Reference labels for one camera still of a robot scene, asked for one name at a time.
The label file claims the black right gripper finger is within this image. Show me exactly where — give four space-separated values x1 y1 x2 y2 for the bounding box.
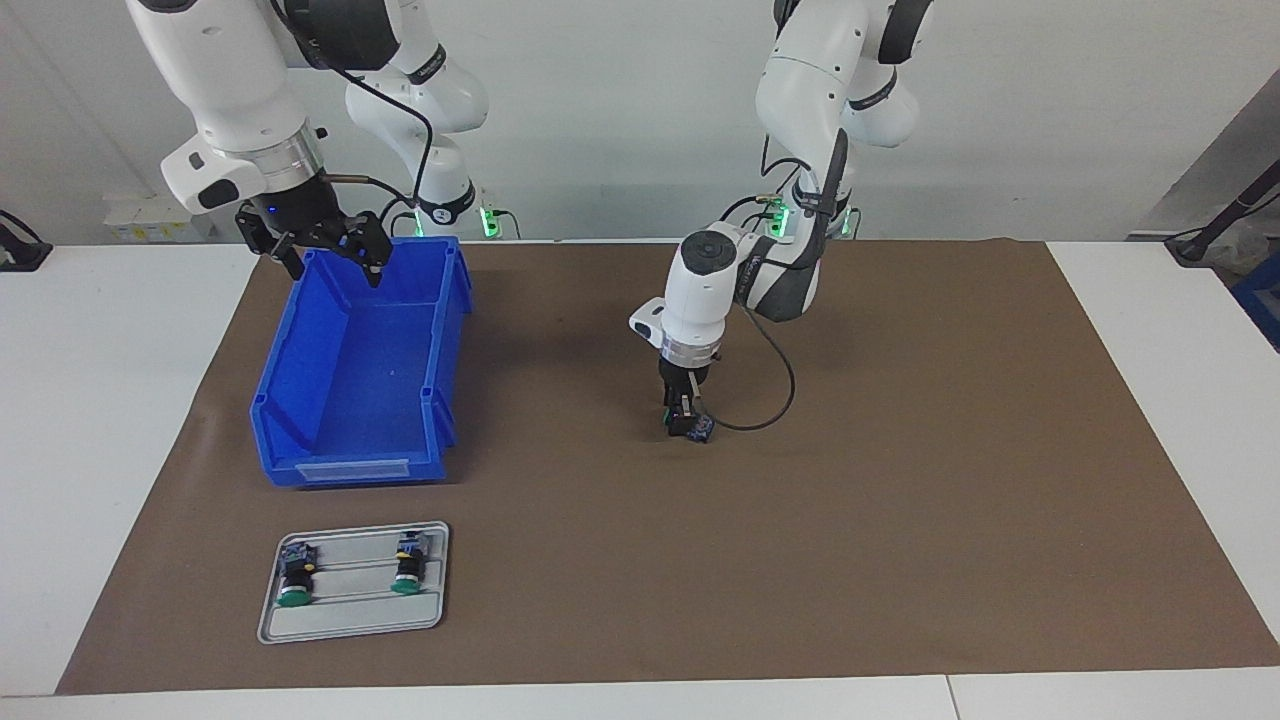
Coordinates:
237 205 304 283
335 211 393 289

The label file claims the blue plastic storage bin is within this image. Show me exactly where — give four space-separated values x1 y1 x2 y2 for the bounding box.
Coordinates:
250 236 473 489

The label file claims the brown table mat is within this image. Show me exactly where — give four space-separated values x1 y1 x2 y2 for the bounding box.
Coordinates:
55 238 1280 696

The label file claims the black clamp base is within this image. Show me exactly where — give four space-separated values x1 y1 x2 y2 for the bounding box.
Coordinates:
0 210 53 273

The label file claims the grey metal tray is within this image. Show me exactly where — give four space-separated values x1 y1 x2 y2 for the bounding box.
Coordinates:
257 521 451 646

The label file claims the black stand pole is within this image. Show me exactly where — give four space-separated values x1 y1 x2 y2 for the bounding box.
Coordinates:
1165 160 1280 266

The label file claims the blue crate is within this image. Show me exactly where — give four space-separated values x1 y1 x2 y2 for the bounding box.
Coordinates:
1230 250 1280 351

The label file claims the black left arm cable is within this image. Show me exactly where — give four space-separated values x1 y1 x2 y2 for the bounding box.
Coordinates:
700 130 851 433

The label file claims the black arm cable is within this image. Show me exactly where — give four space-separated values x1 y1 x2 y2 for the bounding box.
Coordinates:
700 130 851 433
270 0 436 236

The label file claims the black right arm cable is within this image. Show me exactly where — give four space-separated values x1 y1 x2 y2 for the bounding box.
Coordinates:
270 0 436 236

